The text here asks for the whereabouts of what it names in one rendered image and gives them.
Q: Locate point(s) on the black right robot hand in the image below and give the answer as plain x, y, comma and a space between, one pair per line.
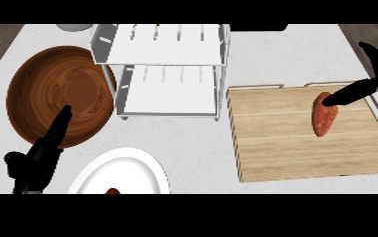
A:
352, 91

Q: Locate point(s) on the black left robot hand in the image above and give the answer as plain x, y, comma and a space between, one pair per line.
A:
40, 154

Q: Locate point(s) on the orange sweet potato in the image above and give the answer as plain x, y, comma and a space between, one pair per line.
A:
325, 116

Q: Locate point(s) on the pale wooden tray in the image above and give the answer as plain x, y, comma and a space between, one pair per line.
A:
303, 131

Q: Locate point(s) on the white tiered basket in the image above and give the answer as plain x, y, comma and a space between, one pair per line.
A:
164, 71

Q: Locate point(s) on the white plate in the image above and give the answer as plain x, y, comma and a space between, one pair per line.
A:
123, 172

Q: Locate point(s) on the brown wooden bowl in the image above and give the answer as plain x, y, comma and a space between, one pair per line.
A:
59, 96

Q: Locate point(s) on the small red food item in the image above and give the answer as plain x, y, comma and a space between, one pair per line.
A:
113, 191

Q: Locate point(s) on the black flat appliance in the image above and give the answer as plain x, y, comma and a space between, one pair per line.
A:
259, 27

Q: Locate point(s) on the grey round object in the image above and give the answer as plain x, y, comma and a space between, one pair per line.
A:
74, 27

